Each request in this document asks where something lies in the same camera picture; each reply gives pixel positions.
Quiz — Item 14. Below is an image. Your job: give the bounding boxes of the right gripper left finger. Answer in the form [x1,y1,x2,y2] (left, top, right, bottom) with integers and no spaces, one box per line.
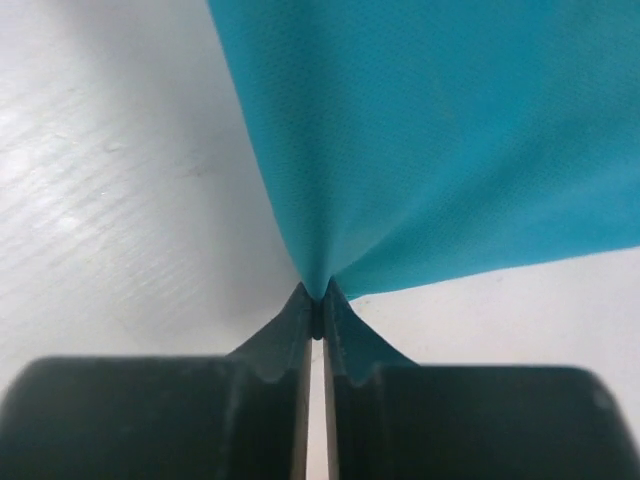
[1,287,312,479]

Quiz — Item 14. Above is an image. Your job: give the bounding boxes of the teal t shirt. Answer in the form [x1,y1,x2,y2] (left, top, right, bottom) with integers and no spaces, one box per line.
[210,1,639,298]

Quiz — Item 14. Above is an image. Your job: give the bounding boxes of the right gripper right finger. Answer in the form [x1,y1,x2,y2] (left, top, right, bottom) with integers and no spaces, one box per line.
[322,283,633,479]

